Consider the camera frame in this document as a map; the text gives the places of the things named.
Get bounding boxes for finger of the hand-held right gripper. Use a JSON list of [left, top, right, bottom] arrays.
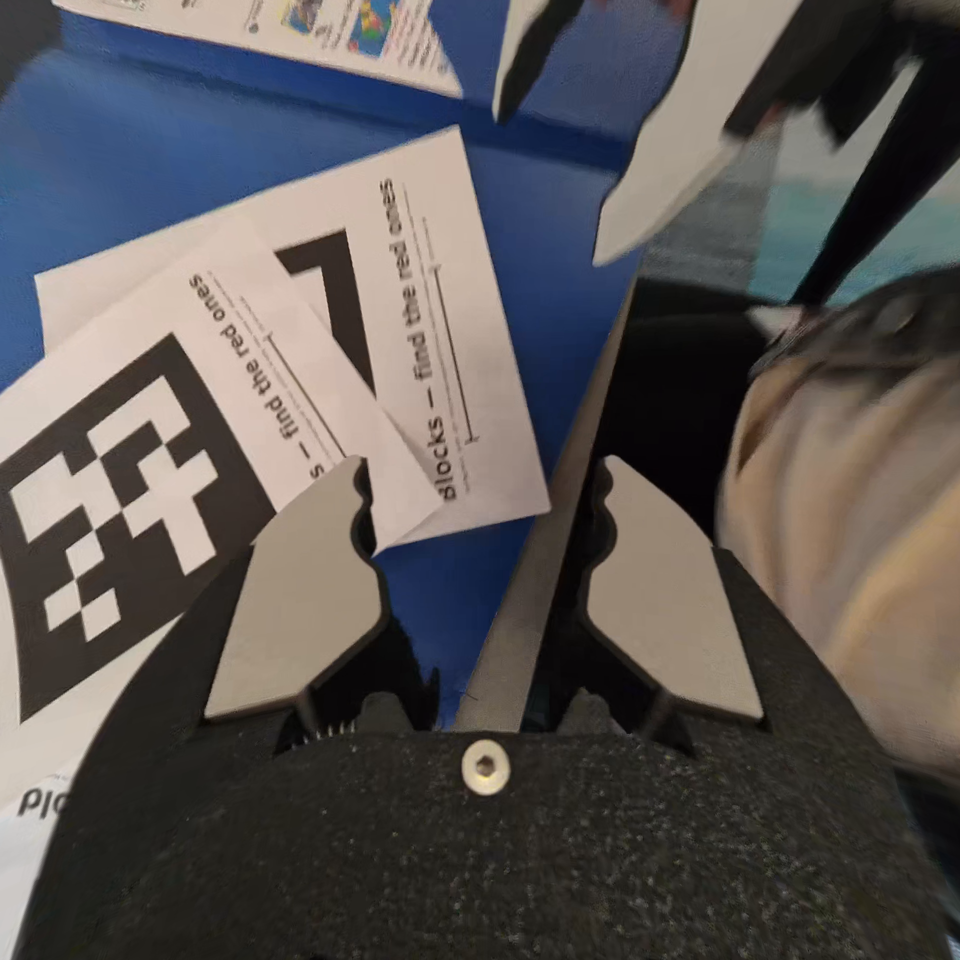
[[491, 0, 594, 125], [592, 0, 800, 267]]

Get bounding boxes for blue folder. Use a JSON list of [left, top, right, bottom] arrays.
[[0, 0, 687, 732]]

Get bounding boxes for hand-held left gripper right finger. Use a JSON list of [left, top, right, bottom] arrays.
[[577, 453, 768, 732]]

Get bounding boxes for printed sheet with colour pictures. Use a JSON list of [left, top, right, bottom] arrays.
[[52, 0, 465, 99]]

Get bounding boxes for white sheet with black code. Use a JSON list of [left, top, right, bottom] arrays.
[[0, 213, 445, 796], [33, 126, 552, 556], [0, 765, 84, 931]]

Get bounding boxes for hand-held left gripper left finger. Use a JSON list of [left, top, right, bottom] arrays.
[[202, 456, 391, 725]]

